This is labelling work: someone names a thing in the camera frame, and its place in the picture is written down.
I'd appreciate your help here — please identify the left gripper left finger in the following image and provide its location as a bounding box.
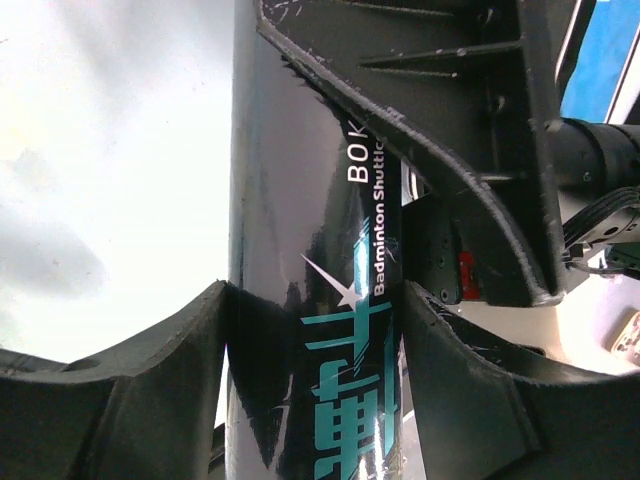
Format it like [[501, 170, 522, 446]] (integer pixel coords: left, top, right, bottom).
[[1, 281, 226, 479]]

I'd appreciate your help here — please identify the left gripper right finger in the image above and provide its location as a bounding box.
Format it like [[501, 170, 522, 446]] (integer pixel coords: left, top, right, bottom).
[[402, 282, 639, 479]]

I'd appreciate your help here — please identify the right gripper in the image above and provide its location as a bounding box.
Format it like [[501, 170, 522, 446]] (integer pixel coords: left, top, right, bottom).
[[254, 1, 639, 307]]

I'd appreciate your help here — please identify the black shuttlecock tube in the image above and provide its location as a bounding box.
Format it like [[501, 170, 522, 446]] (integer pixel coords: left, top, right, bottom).
[[225, 1, 404, 479]]

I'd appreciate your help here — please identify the blue racket bag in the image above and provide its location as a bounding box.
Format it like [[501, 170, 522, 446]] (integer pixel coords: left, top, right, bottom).
[[561, 1, 639, 124]]

